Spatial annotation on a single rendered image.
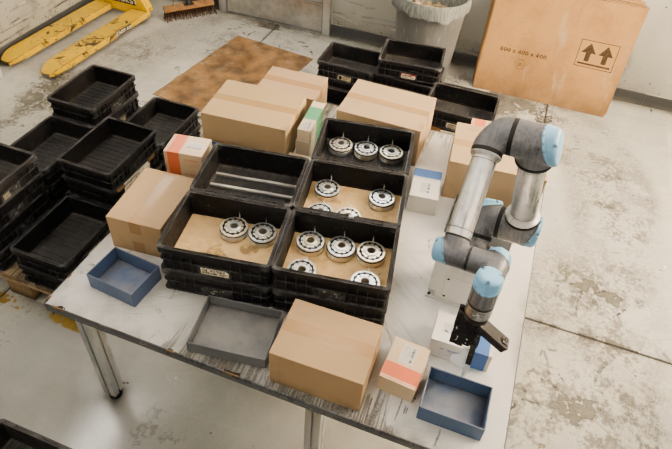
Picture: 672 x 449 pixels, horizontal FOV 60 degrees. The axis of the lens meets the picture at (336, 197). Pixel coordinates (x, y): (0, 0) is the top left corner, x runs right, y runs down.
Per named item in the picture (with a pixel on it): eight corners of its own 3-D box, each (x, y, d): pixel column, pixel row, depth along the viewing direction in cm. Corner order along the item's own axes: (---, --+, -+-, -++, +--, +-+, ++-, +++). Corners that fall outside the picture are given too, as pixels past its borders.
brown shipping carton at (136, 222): (152, 196, 246) (145, 167, 235) (200, 207, 243) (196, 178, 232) (113, 245, 224) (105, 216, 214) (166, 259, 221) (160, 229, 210)
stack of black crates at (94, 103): (108, 126, 372) (92, 63, 342) (148, 138, 366) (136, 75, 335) (66, 162, 344) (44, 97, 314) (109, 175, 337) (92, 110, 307)
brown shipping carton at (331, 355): (378, 353, 196) (383, 325, 185) (358, 411, 180) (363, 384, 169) (295, 326, 202) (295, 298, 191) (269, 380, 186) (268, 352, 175)
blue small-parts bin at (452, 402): (487, 398, 186) (493, 387, 181) (479, 441, 175) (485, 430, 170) (427, 377, 190) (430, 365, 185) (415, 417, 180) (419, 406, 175)
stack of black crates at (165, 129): (162, 142, 363) (154, 95, 340) (205, 154, 357) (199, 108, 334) (124, 180, 335) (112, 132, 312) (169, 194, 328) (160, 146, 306)
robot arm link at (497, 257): (477, 237, 170) (466, 260, 162) (516, 249, 166) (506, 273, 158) (473, 257, 175) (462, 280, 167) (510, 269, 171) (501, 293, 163)
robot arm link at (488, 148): (480, 103, 174) (426, 256, 166) (517, 111, 170) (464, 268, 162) (482, 118, 185) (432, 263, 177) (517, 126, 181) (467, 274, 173)
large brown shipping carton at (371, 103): (429, 132, 292) (436, 98, 279) (414, 166, 271) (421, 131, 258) (354, 112, 301) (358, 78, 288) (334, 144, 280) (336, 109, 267)
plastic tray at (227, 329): (283, 319, 204) (282, 310, 200) (265, 368, 189) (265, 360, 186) (209, 303, 207) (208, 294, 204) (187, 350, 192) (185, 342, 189)
